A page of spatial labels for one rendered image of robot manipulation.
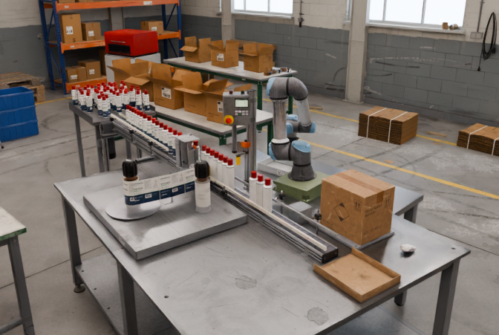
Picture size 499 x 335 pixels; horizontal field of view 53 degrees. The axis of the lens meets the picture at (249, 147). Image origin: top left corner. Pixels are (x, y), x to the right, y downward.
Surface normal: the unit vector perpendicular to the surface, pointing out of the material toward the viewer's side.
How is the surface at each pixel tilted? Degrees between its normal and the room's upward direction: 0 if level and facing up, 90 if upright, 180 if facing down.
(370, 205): 90
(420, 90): 90
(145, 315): 1
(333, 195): 90
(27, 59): 90
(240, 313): 0
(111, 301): 1
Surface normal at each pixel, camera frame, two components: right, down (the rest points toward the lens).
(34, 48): 0.71, 0.24
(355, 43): -0.70, 0.24
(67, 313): 0.00, -0.94
